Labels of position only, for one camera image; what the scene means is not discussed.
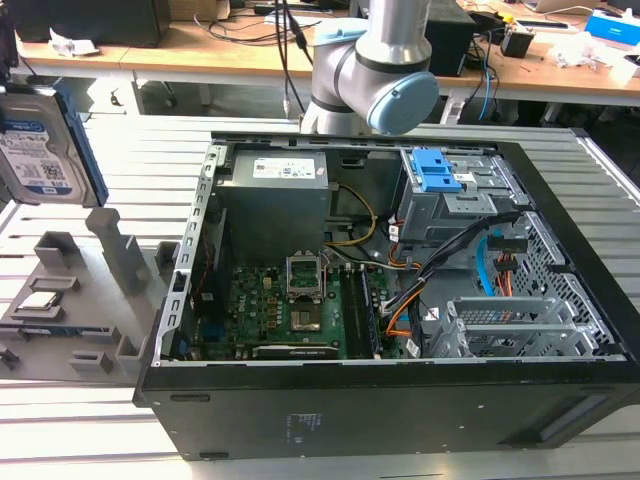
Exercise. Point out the hard disk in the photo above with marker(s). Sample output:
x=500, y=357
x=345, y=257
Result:
x=35, y=150

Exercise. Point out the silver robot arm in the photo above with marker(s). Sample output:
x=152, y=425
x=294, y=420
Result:
x=340, y=65

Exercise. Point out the crumpled white paper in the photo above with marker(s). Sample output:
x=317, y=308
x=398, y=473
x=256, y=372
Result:
x=70, y=44

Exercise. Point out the large black box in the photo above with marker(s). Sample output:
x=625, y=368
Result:
x=90, y=22

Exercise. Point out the wooden desk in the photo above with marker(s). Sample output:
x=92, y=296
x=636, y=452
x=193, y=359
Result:
x=225, y=55

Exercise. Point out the silver CPU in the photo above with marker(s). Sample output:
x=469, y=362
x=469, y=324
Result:
x=40, y=300

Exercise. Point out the grey parts rack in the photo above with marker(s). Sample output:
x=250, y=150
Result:
x=95, y=320

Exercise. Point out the blue RAM stick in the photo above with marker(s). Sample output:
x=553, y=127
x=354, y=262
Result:
x=50, y=331

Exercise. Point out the grey power supply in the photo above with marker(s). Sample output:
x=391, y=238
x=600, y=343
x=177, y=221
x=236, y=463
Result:
x=270, y=210

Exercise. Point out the green motherboard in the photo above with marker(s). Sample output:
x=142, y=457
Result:
x=260, y=310

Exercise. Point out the black graphics card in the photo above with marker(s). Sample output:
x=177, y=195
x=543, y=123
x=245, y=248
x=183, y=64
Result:
x=295, y=351

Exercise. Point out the black speaker box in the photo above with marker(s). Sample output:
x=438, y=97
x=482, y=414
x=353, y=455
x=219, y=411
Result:
x=450, y=40

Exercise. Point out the blue plastic bay latch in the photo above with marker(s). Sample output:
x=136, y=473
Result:
x=435, y=172

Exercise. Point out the black RAM stick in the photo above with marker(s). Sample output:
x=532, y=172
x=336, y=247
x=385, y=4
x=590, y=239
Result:
x=370, y=315

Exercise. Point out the small black device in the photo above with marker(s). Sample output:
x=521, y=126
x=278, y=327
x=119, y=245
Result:
x=516, y=42

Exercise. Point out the black PC case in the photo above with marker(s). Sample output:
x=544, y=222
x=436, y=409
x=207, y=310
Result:
x=400, y=420

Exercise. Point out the crumpled clear plastic wrap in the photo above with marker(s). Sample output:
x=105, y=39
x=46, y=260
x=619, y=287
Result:
x=582, y=50

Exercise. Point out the blue white carton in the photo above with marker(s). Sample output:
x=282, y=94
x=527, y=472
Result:
x=612, y=27

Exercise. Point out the grey metal bracket frame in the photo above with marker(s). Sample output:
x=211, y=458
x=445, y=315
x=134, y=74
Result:
x=505, y=305

